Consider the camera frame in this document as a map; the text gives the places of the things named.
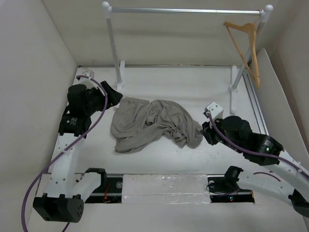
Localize wooden clothes hanger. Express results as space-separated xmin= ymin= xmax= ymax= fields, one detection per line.
xmin=224 ymin=22 xmax=260 ymax=88

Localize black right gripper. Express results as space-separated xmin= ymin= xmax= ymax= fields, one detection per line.
xmin=199 ymin=114 xmax=242 ymax=153

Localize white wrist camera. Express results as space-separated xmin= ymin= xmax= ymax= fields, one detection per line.
xmin=203 ymin=101 xmax=224 ymax=120
xmin=76 ymin=68 xmax=97 ymax=89

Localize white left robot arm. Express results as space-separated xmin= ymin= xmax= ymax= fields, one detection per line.
xmin=33 ymin=78 xmax=123 ymax=223

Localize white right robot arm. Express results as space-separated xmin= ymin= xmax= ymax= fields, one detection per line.
xmin=200 ymin=114 xmax=309 ymax=218

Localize aluminium side rail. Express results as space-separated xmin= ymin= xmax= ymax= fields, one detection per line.
xmin=242 ymin=71 xmax=269 ymax=135

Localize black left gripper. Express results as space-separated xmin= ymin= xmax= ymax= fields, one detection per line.
xmin=84 ymin=81 xmax=122 ymax=115

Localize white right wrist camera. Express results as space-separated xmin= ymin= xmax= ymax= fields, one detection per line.
xmin=203 ymin=101 xmax=224 ymax=120

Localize white metal clothes rack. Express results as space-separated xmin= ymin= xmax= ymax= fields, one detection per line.
xmin=102 ymin=1 xmax=273 ymax=114

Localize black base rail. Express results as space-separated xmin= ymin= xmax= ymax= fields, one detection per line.
xmin=86 ymin=174 xmax=255 ymax=204

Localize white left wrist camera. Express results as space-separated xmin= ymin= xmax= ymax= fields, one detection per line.
xmin=76 ymin=68 xmax=97 ymax=89

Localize grey trousers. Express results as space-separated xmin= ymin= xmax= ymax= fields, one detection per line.
xmin=111 ymin=97 xmax=203 ymax=153

